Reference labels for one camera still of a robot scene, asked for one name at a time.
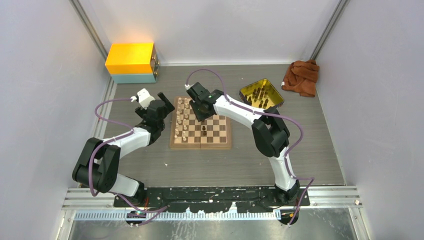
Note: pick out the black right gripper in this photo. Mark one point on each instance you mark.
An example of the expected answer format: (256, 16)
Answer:
(200, 117)

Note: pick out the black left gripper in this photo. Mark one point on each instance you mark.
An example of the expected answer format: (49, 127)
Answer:
(169, 108)

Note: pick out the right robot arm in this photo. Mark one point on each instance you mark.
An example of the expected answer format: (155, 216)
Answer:
(270, 133)

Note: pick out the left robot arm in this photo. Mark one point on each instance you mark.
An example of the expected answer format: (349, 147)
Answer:
(98, 164)

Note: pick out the wooden chess board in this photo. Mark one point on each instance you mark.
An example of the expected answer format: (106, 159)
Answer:
(186, 132)

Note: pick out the teal drawer box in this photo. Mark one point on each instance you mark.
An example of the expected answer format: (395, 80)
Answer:
(134, 74)

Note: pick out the yellow tin tray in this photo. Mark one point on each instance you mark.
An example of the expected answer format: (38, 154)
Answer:
(261, 94)

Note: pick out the yellow drawer box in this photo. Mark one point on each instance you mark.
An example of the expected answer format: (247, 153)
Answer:
(132, 58)

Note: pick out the brown cloth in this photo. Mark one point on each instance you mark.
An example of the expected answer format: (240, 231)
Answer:
(301, 77)

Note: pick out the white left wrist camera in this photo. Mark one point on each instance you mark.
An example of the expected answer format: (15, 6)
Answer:
(144, 98)

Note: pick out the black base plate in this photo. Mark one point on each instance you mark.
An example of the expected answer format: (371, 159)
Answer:
(245, 199)

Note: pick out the aluminium frame rail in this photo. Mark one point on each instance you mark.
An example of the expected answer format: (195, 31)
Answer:
(87, 207)

